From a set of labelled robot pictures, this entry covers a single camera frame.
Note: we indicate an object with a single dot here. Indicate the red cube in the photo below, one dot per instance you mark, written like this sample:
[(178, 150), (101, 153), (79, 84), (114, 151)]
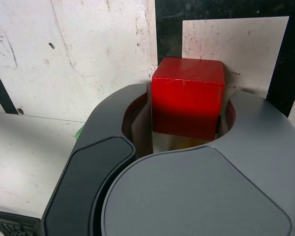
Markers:
[(186, 103)]

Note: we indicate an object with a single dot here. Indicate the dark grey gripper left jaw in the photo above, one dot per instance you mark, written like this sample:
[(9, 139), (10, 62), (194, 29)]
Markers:
[(93, 157)]

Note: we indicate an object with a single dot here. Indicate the green cube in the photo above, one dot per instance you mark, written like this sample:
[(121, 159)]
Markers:
[(79, 134)]

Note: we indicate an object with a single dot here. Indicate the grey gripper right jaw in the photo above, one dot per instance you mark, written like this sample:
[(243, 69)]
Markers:
[(199, 196)]

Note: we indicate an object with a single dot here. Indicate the black keyboard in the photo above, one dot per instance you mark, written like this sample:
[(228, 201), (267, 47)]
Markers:
[(12, 225)]

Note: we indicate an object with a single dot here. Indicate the black tape strip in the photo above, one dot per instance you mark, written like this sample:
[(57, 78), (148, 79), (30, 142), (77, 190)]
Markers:
[(2, 97)]

